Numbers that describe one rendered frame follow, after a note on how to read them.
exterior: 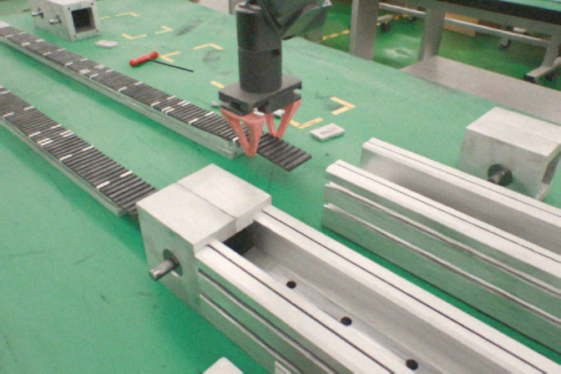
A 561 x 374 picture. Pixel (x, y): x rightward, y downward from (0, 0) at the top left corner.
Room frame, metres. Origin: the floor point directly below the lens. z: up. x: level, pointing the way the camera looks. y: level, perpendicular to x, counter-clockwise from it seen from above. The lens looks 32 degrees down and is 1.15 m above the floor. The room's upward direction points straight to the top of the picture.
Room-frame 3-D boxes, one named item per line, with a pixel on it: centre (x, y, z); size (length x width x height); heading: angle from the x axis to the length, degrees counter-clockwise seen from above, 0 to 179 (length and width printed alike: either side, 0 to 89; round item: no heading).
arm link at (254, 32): (0.59, 0.02, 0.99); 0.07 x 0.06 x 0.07; 134
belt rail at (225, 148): (0.95, 0.41, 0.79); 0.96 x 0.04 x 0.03; 47
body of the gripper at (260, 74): (0.59, 0.02, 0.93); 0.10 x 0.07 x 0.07; 137
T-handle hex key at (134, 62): (1.00, 0.24, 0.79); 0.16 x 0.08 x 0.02; 56
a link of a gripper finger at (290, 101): (0.60, 0.01, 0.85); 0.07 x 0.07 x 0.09; 47
